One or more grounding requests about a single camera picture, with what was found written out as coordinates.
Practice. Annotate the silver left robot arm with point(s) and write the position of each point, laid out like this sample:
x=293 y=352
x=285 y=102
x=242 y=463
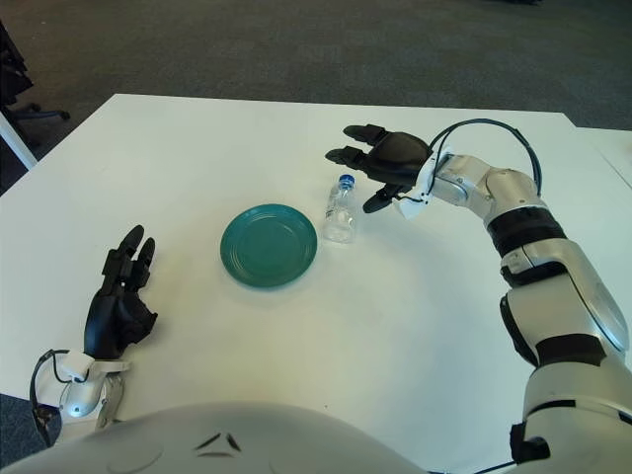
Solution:
x=79 y=395

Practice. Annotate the white desk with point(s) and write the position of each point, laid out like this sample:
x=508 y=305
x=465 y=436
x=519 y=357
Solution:
x=15 y=138

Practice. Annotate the silver robot torso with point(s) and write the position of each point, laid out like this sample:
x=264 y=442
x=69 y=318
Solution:
x=148 y=444

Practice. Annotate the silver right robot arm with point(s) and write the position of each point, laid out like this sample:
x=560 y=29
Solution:
x=568 y=266

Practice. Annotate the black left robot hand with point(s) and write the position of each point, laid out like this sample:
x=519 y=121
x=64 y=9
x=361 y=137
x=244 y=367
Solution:
x=108 y=326

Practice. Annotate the green round plate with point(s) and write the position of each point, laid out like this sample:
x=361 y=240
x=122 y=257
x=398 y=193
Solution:
x=269 y=247

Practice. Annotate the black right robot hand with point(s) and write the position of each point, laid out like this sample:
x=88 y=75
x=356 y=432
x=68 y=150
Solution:
x=400 y=155

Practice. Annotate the black office chair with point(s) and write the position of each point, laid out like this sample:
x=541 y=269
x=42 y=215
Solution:
x=44 y=112

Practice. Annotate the clear bottle with blue cap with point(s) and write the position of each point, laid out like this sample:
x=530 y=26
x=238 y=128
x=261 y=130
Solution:
x=338 y=217

